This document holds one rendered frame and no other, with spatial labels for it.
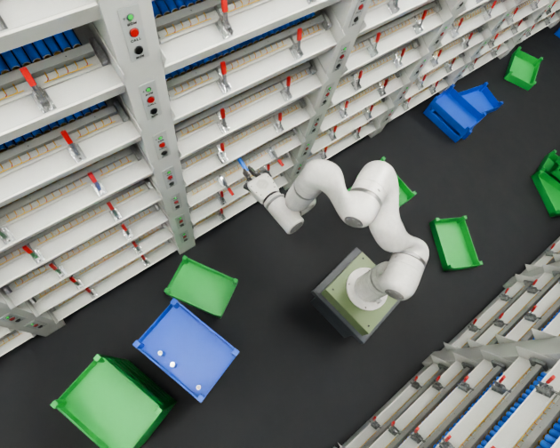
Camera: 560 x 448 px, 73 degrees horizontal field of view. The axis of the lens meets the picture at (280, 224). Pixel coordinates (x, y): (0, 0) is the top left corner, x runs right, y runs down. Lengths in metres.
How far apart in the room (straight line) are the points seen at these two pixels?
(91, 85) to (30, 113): 0.13
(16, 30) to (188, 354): 1.08
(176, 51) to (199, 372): 1.03
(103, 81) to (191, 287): 1.27
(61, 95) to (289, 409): 1.59
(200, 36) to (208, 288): 1.30
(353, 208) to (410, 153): 1.61
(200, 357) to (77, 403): 0.44
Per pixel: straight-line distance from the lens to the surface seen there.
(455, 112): 2.87
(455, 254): 2.44
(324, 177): 1.10
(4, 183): 1.10
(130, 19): 0.84
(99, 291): 1.96
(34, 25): 0.79
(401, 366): 2.14
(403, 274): 1.33
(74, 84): 0.94
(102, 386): 1.59
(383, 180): 1.11
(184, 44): 0.99
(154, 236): 1.76
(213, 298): 1.97
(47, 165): 1.09
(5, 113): 0.94
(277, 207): 1.44
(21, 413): 2.11
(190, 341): 1.46
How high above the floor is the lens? 1.94
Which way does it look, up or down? 66 degrees down
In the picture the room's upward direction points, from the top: 22 degrees clockwise
